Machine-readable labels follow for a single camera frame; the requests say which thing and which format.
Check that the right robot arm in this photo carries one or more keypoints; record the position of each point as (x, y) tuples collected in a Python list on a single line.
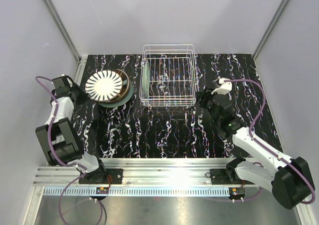
[(289, 180)]

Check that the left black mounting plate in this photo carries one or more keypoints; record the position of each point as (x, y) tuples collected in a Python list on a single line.
[(109, 176)]

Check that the right aluminium frame post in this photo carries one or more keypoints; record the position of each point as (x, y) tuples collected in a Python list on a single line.
[(275, 19)]

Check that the large teal bottom plate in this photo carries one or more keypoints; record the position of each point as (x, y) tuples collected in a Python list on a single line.
[(126, 98)]

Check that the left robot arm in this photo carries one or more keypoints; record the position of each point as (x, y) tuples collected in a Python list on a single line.
[(58, 139)]

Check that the black plate with colour stripes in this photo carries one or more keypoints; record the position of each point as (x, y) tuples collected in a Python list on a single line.
[(124, 90)]

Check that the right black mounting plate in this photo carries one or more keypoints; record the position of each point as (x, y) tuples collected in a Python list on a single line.
[(220, 177)]

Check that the black mounting plate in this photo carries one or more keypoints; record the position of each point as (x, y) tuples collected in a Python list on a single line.
[(220, 177), (109, 176)]

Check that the white slotted cable duct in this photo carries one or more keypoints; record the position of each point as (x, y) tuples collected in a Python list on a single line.
[(138, 191)]

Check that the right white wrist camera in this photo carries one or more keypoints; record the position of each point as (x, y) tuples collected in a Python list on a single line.
[(225, 86)]

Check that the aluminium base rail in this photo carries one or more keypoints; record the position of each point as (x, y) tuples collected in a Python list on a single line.
[(185, 172)]

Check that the left aluminium frame post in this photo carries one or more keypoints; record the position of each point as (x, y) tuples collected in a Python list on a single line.
[(62, 29)]

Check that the mint green floral plate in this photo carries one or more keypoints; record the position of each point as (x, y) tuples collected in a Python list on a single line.
[(146, 79)]

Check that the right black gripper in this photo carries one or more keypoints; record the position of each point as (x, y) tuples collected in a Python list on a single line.
[(202, 96)]

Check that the aluminium frame post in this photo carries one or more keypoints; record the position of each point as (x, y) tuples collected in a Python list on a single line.
[(275, 19), (62, 29)]

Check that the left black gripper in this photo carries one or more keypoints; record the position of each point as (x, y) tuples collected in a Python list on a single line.
[(84, 95)]

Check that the white wire dish rack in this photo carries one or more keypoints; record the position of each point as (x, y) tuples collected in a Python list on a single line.
[(173, 77)]

